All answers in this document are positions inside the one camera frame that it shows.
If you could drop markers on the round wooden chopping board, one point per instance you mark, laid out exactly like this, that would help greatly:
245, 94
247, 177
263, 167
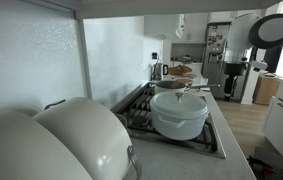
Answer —
179, 70

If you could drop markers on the black gas stove grate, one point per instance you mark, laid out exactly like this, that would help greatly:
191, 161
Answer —
137, 113

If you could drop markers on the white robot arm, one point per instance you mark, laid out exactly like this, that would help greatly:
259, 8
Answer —
245, 32

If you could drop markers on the light blue lidded dutch oven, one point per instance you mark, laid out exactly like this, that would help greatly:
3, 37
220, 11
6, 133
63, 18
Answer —
178, 116

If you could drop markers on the cardboard box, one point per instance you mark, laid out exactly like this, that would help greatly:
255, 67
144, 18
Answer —
266, 87

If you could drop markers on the stainless steel refrigerator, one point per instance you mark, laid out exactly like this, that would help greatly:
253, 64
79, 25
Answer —
213, 63

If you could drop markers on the stainless electric kettle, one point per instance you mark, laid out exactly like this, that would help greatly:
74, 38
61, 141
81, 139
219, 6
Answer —
160, 70

